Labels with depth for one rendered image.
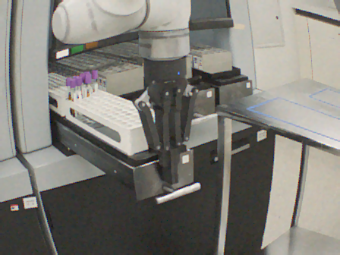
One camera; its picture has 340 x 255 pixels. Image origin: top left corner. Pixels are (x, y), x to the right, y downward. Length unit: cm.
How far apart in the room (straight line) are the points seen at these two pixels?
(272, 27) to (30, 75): 242
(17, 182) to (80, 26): 55
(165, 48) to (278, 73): 263
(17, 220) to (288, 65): 272
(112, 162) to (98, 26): 37
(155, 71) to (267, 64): 251
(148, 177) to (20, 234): 45
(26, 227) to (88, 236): 22
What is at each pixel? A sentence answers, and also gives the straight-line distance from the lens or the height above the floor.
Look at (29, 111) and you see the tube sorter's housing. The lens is 132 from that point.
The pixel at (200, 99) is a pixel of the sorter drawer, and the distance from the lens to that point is 149.
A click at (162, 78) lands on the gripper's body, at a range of 98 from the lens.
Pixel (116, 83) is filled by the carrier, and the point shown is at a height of 86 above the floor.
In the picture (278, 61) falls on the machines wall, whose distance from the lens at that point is 356.
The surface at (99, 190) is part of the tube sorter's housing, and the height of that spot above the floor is 63.
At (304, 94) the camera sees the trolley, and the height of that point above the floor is 82.
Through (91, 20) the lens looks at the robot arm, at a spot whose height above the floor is 112.
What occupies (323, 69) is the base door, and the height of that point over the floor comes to 43.
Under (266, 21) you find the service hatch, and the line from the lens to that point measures 344.
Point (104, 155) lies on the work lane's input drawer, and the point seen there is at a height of 80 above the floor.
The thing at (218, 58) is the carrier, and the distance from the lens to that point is 161.
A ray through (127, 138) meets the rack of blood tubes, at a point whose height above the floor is 85.
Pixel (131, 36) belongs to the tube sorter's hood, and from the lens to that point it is 141.
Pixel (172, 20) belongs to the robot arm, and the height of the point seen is 108.
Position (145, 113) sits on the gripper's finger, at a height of 91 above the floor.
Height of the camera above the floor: 122
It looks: 20 degrees down
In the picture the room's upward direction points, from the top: 2 degrees counter-clockwise
